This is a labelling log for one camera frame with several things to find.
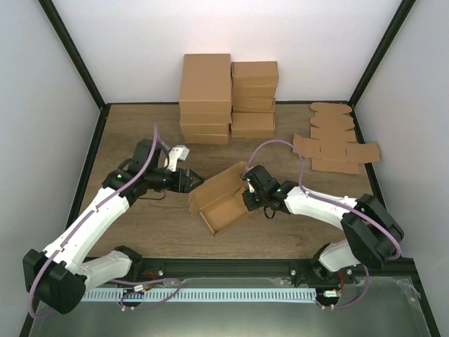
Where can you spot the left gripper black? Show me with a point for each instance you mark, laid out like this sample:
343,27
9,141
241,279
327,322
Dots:
184,177

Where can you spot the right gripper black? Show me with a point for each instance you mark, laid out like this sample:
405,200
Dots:
251,205

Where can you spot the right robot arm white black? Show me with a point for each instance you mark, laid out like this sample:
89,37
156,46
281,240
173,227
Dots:
372,236

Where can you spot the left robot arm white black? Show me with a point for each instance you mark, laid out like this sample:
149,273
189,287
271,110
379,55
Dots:
59,276

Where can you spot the bottom large folded box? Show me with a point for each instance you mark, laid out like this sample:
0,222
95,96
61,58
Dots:
211,139

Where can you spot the bottom small folded box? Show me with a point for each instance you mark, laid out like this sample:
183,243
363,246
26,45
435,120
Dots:
253,125

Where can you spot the top large folded cardboard box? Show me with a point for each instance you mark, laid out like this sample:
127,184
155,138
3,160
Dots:
206,84

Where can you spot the top small folded cardboard box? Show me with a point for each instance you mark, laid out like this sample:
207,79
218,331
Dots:
258,73

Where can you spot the stack of flat cardboard blanks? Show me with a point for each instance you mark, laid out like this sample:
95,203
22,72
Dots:
332,145

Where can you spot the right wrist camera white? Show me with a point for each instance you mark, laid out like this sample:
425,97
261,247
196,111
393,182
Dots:
250,187

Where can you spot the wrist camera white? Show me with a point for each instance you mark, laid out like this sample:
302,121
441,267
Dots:
176,154
250,187

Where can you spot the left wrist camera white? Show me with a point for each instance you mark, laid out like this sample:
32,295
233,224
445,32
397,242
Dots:
176,154

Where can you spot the black aluminium frame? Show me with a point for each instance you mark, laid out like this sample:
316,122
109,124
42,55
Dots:
251,268

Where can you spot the light blue slotted cable duct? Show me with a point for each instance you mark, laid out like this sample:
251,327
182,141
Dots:
275,295

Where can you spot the grey metal base plate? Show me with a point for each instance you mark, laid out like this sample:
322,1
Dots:
379,306

